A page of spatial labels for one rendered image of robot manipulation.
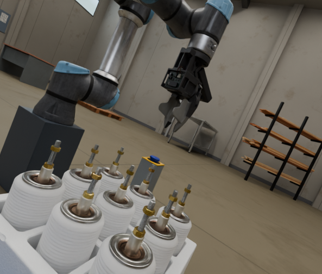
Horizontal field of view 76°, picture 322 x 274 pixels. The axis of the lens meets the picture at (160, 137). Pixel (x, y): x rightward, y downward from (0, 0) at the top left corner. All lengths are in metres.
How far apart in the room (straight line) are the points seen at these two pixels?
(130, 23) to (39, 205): 0.76
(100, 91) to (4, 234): 0.61
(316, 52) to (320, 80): 0.95
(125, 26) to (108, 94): 0.28
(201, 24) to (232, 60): 8.02
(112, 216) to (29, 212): 0.16
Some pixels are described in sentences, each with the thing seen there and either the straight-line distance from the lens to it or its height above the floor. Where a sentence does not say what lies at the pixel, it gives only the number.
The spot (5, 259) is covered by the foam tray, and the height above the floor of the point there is 0.16.
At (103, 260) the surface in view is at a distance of 0.36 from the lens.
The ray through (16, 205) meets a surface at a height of 0.21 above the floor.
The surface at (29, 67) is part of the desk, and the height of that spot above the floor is 0.38.
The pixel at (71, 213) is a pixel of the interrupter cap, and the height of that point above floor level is 0.25.
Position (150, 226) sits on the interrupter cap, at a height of 0.25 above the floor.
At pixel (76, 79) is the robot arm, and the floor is 0.48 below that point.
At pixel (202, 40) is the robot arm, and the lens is 0.58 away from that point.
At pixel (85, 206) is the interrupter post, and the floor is 0.27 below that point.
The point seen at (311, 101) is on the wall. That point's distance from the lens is 8.10.
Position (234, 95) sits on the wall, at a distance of 8.08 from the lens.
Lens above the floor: 0.46
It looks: 4 degrees down
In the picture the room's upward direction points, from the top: 24 degrees clockwise
